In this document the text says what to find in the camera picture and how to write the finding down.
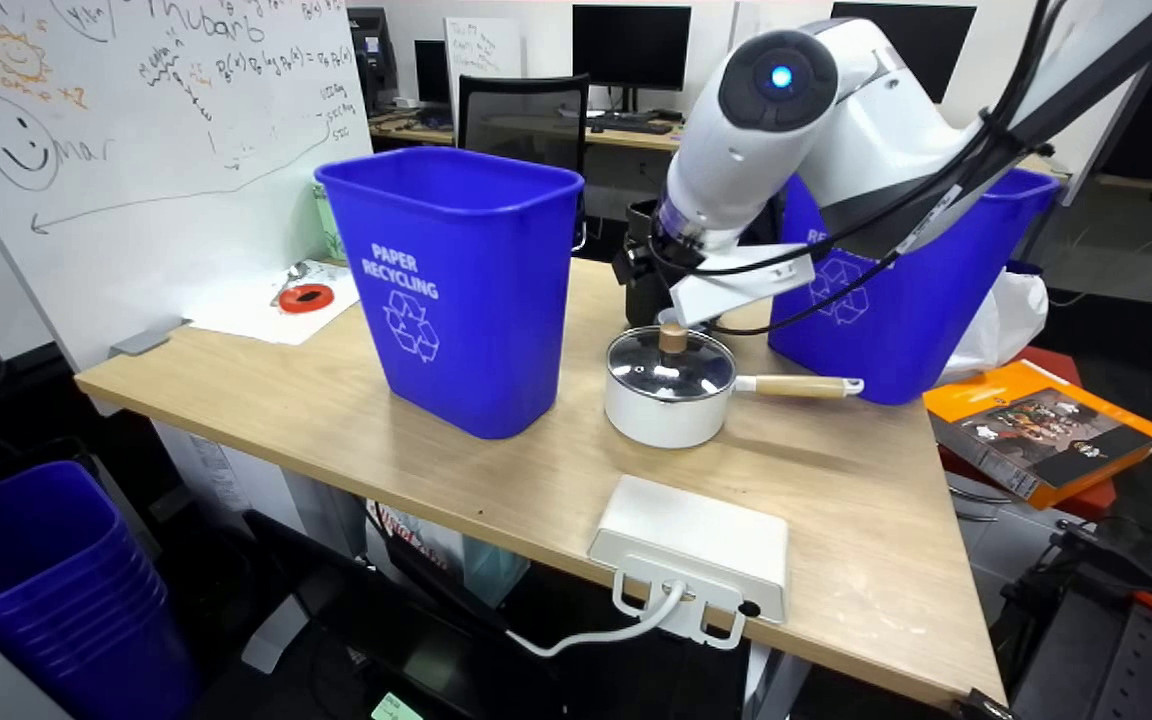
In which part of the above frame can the white paper sheet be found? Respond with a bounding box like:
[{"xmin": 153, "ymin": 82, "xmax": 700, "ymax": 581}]
[{"xmin": 185, "ymin": 259, "xmax": 362, "ymax": 347}]

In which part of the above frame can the black keyboard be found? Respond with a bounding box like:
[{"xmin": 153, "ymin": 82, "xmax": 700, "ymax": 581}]
[{"xmin": 590, "ymin": 117, "xmax": 676, "ymax": 137}]

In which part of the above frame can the orange cardboard box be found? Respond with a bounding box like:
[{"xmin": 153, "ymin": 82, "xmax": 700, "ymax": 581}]
[{"xmin": 922, "ymin": 359, "xmax": 1152, "ymax": 510}]

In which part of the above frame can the white pot with wooden handle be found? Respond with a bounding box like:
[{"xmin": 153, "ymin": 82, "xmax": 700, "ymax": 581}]
[{"xmin": 603, "ymin": 324, "xmax": 866, "ymax": 450}]

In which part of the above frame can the wooden desk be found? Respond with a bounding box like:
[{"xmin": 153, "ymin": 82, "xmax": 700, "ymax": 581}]
[{"xmin": 368, "ymin": 108, "xmax": 689, "ymax": 154}]

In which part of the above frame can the black office chair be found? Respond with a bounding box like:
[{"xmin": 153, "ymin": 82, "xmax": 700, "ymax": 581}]
[{"xmin": 455, "ymin": 74, "xmax": 593, "ymax": 253}]

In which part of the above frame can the stack of blue bins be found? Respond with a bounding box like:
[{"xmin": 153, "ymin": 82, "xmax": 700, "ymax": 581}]
[{"xmin": 0, "ymin": 459, "xmax": 200, "ymax": 720}]

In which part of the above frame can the white power box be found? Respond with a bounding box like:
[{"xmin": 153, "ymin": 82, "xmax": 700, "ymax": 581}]
[{"xmin": 587, "ymin": 474, "xmax": 790, "ymax": 652}]

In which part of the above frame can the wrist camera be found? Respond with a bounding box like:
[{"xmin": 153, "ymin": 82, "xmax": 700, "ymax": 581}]
[{"xmin": 669, "ymin": 244, "xmax": 817, "ymax": 327}]

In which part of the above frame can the small whiteboard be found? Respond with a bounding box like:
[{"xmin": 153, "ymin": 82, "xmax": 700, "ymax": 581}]
[{"xmin": 443, "ymin": 16, "xmax": 525, "ymax": 103}]

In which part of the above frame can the white cable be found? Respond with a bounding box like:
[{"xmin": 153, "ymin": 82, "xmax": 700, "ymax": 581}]
[{"xmin": 505, "ymin": 580, "xmax": 687, "ymax": 659}]

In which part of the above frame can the green packet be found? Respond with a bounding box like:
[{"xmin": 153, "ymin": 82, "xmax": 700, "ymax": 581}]
[{"xmin": 312, "ymin": 182, "xmax": 348, "ymax": 264}]

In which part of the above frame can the glass lid with wooden knob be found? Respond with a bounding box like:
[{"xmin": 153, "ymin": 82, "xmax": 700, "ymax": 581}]
[{"xmin": 607, "ymin": 321, "xmax": 737, "ymax": 402}]

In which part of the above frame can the black stand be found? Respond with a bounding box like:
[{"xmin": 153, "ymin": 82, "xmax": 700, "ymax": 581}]
[{"xmin": 994, "ymin": 517, "xmax": 1152, "ymax": 720}]

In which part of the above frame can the white plastic bag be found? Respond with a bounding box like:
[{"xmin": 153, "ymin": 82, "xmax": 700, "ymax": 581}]
[{"xmin": 935, "ymin": 269, "xmax": 1050, "ymax": 387}]

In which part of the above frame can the red tape roll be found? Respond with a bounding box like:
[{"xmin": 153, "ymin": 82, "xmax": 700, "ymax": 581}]
[{"xmin": 277, "ymin": 283, "xmax": 336, "ymax": 315}]

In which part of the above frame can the large whiteboard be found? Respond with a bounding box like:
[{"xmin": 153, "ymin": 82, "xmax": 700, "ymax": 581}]
[{"xmin": 0, "ymin": 0, "xmax": 376, "ymax": 373}]

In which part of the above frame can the black monitor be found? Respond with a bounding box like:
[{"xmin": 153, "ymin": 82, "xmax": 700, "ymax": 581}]
[
  {"xmin": 413, "ymin": 39, "xmax": 453, "ymax": 107},
  {"xmin": 571, "ymin": 4, "xmax": 693, "ymax": 113},
  {"xmin": 828, "ymin": 1, "xmax": 978, "ymax": 104}
]

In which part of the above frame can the blue paper recycling bin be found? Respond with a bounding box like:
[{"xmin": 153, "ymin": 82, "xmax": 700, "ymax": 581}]
[
  {"xmin": 313, "ymin": 147, "xmax": 586, "ymax": 442},
  {"xmin": 767, "ymin": 167, "xmax": 1063, "ymax": 407}
]

